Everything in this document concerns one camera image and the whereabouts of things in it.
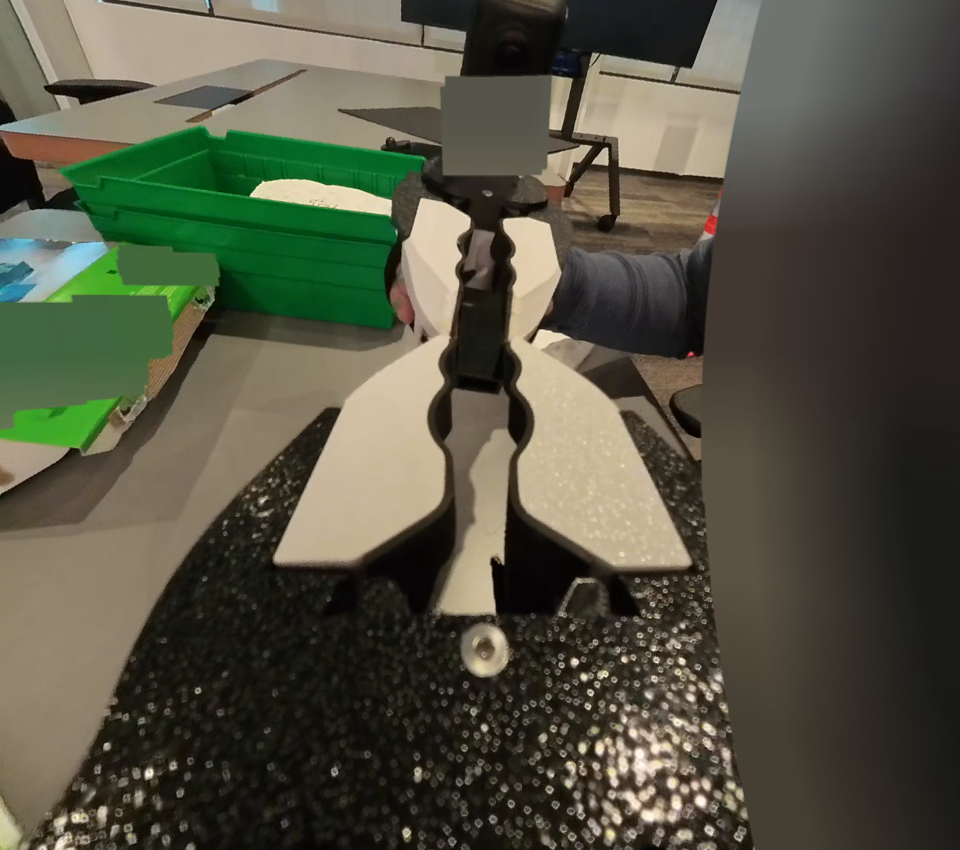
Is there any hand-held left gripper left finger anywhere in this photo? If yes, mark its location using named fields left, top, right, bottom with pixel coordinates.
left=272, top=338, right=460, bottom=573

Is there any black wheeled television stand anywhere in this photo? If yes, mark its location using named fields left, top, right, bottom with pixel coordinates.
left=549, top=51, right=624, bottom=234

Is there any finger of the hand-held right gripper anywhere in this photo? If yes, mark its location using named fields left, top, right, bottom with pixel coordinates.
left=399, top=199, right=474, bottom=342
left=495, top=208, right=564, bottom=342

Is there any person's right hand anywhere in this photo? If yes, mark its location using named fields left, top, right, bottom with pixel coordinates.
left=387, top=268, right=420, bottom=329

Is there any person's right forearm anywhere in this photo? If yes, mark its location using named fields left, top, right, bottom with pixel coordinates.
left=538, top=236, right=715, bottom=357

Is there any green plastic bin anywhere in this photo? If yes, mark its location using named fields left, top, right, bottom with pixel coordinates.
left=58, top=127, right=427, bottom=331

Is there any black tall brick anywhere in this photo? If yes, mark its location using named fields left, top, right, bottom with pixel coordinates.
left=452, top=227, right=511, bottom=395

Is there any black office chair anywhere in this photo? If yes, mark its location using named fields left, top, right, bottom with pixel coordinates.
left=43, top=79, right=156, bottom=110

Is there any grey desk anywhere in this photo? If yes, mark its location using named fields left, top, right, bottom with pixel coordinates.
left=0, top=208, right=725, bottom=850

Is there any white crumpled bag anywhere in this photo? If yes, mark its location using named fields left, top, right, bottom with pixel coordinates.
left=249, top=178, right=396, bottom=218

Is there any green cardboard box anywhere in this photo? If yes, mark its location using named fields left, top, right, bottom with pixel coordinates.
left=0, top=237, right=220, bottom=492

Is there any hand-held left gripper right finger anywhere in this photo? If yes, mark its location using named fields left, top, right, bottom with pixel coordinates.
left=506, top=340, right=694, bottom=575

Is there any dark blue mat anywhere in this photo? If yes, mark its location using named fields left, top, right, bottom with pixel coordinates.
left=153, top=83, right=254, bottom=110

